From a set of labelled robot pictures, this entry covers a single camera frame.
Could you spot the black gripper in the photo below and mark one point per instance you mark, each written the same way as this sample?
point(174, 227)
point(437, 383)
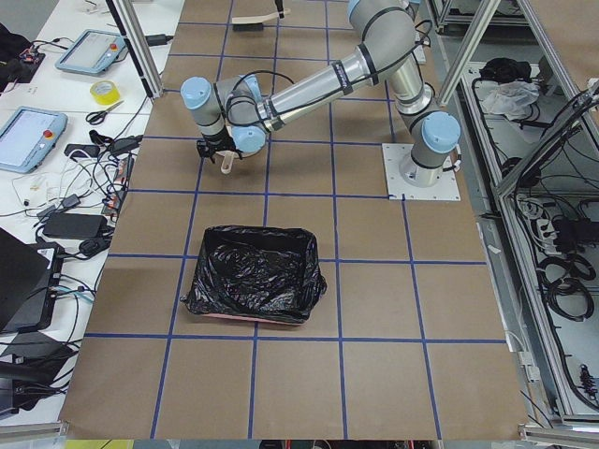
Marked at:
point(218, 146)

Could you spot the beige hand brush black bristles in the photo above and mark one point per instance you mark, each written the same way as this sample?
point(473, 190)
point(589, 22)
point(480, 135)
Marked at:
point(253, 23)

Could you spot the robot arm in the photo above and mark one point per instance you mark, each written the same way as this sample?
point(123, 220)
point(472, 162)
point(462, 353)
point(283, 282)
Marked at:
point(231, 115)

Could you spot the black trash bag bin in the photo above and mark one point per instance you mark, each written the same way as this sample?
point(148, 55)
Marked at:
point(257, 273)

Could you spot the yellow tape roll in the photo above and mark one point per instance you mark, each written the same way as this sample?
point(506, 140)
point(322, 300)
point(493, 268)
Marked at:
point(105, 92)

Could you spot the blue teach pendant far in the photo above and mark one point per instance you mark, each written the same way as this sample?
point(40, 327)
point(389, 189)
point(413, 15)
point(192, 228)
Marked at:
point(92, 53)

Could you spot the blue teach pendant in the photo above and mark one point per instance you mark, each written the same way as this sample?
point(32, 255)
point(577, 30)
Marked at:
point(92, 53)
point(28, 137)

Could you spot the black power brick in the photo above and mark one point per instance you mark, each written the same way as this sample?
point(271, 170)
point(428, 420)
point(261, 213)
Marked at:
point(75, 226)

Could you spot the blue teach pendant near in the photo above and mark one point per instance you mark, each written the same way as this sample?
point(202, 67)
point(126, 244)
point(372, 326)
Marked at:
point(28, 137)

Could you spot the black laptop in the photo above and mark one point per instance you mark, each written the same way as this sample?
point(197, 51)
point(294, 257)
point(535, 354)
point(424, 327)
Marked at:
point(29, 275)

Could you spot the black handled scissors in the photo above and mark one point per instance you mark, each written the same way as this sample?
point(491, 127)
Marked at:
point(98, 117)

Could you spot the aluminium frame post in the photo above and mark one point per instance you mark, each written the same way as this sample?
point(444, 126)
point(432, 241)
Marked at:
point(127, 22)

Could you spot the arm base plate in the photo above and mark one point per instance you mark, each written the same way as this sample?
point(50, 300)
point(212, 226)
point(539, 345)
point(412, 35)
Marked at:
point(407, 181)

